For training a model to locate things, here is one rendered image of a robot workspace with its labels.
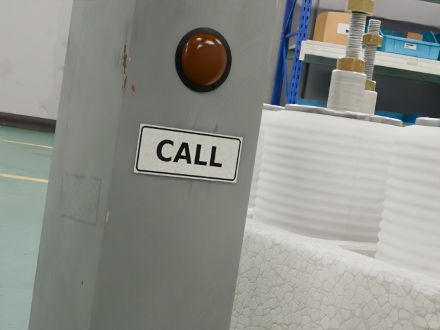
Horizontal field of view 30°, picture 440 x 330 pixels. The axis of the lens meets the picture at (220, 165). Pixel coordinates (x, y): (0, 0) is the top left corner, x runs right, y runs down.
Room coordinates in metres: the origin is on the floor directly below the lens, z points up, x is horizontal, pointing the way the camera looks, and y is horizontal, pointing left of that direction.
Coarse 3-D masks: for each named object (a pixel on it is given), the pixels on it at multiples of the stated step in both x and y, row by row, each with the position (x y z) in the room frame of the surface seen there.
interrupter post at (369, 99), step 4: (364, 92) 0.68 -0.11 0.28; (368, 92) 0.68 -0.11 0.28; (372, 92) 0.68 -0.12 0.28; (364, 96) 0.68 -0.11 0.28; (368, 96) 0.68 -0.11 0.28; (372, 96) 0.68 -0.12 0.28; (364, 100) 0.68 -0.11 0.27; (368, 100) 0.68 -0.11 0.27; (372, 100) 0.68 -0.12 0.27; (364, 104) 0.68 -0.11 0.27; (368, 104) 0.68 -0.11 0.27; (372, 104) 0.68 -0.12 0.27; (364, 108) 0.68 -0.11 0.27; (368, 108) 0.68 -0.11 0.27; (372, 108) 0.69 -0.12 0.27; (364, 112) 0.68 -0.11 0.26; (368, 112) 0.68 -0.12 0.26; (372, 112) 0.69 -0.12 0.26
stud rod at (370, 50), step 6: (372, 24) 0.69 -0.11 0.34; (378, 24) 0.69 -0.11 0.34; (372, 30) 0.69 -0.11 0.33; (378, 30) 0.69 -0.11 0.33; (366, 48) 0.69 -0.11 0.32; (372, 48) 0.69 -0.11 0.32; (366, 54) 0.69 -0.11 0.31; (372, 54) 0.69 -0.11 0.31; (366, 60) 0.69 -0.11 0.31; (372, 60) 0.69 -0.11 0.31; (366, 66) 0.69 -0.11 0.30; (372, 66) 0.69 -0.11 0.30; (366, 72) 0.69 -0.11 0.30; (372, 72) 0.69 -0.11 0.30; (366, 78) 0.69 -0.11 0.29
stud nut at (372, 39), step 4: (364, 36) 0.69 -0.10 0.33; (368, 36) 0.69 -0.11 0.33; (372, 36) 0.68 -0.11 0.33; (376, 36) 0.69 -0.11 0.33; (380, 36) 0.69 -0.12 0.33; (364, 40) 0.69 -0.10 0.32; (368, 40) 0.69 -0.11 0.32; (372, 40) 0.68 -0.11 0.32; (376, 40) 0.69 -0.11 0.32; (380, 40) 0.69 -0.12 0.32; (364, 44) 0.69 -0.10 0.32; (368, 44) 0.69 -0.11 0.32; (372, 44) 0.68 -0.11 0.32; (376, 44) 0.69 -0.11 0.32; (380, 44) 0.69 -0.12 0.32
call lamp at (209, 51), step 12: (204, 36) 0.34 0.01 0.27; (192, 48) 0.34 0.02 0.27; (204, 48) 0.34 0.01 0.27; (216, 48) 0.34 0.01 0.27; (192, 60) 0.34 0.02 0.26; (204, 60) 0.34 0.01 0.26; (216, 60) 0.35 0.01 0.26; (192, 72) 0.34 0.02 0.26; (204, 72) 0.34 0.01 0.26; (216, 72) 0.35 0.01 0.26; (204, 84) 0.34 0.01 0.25
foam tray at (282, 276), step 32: (256, 224) 0.49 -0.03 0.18; (256, 256) 0.46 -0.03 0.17; (288, 256) 0.43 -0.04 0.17; (320, 256) 0.41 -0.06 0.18; (352, 256) 0.41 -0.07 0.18; (256, 288) 0.45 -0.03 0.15; (288, 288) 0.43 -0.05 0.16; (320, 288) 0.41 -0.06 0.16; (352, 288) 0.39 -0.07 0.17; (384, 288) 0.37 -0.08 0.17; (416, 288) 0.36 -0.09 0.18; (256, 320) 0.45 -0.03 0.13; (288, 320) 0.43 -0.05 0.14; (320, 320) 0.41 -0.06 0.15; (352, 320) 0.39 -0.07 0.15; (384, 320) 0.37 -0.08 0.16; (416, 320) 0.35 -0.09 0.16
